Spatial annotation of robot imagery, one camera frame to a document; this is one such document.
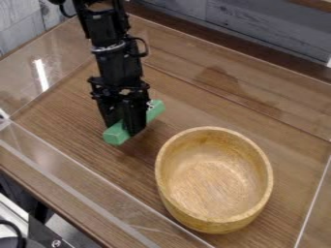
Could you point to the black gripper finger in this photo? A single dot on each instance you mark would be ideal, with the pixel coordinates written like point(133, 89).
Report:
point(109, 110)
point(135, 110)

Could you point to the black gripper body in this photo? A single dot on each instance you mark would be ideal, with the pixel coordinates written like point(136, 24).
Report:
point(119, 87)

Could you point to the green rectangular block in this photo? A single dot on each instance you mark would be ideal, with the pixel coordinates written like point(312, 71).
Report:
point(116, 135)

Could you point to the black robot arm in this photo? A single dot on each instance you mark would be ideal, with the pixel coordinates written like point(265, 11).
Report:
point(107, 26)

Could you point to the brown wooden bowl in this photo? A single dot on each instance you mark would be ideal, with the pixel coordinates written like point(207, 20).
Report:
point(213, 179)

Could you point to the clear acrylic front wall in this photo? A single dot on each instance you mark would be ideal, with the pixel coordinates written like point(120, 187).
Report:
point(97, 207)

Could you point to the black metal frame bracket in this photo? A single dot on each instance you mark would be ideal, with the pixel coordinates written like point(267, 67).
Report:
point(43, 235)

